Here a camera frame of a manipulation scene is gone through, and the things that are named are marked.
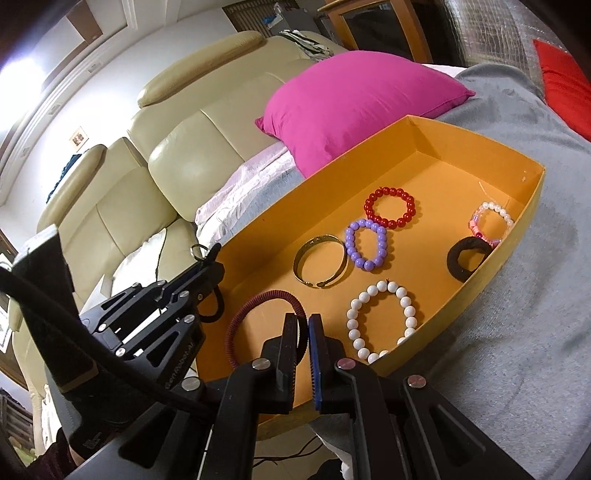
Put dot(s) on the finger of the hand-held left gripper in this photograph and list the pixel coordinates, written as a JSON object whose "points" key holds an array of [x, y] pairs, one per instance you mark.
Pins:
{"points": [[184, 305], [184, 273]]}

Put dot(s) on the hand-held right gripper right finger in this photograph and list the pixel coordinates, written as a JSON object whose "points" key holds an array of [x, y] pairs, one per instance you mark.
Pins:
{"points": [[316, 355]]}

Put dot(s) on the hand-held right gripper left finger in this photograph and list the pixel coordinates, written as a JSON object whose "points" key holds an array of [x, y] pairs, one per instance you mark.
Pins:
{"points": [[295, 355]]}

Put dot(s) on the orange cardboard box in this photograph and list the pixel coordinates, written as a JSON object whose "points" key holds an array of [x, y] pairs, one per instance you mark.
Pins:
{"points": [[277, 230]]}

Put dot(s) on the black fabric scrunchie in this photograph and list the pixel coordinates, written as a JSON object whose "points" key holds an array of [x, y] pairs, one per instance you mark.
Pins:
{"points": [[455, 264]]}

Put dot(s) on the white cloth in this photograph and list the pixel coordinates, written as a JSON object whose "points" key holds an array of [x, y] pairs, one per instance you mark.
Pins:
{"points": [[138, 258]]}

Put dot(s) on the gold metal bangle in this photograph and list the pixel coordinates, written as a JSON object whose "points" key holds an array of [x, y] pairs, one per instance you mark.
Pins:
{"points": [[299, 267]]}

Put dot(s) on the pale pink bed sheet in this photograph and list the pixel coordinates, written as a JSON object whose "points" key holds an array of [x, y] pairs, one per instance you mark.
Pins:
{"points": [[240, 189]]}

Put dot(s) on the beige leather sofa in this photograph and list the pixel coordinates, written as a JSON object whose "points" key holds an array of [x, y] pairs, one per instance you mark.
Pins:
{"points": [[184, 152]]}

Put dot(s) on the dark blue cloth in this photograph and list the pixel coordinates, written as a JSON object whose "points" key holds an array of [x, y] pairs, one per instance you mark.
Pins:
{"points": [[69, 166]]}

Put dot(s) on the grey blanket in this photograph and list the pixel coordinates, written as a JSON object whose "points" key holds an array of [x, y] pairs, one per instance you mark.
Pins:
{"points": [[531, 346]]}

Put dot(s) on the pink pillow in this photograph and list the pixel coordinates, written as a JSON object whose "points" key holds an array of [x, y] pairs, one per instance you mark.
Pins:
{"points": [[360, 101]]}

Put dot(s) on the zebra striped cloth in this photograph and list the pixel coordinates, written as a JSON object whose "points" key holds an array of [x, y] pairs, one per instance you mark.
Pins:
{"points": [[304, 46]]}

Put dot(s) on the brown slatted panel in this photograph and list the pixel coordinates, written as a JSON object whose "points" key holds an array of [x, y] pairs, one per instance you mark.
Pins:
{"points": [[249, 14]]}

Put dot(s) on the grey box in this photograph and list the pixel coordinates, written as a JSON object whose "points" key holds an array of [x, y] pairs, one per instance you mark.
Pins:
{"points": [[298, 16]]}

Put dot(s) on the wooden glass-door cabinet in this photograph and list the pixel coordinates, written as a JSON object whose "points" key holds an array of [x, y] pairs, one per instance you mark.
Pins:
{"points": [[418, 32]]}

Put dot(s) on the red pillow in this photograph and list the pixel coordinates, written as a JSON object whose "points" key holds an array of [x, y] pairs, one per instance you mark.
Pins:
{"points": [[568, 92]]}

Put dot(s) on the silver foil mat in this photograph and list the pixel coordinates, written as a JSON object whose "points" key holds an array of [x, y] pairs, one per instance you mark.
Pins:
{"points": [[498, 37]]}

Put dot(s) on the small wall picture frame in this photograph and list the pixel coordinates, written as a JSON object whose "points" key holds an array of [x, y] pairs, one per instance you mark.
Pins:
{"points": [[78, 137]]}

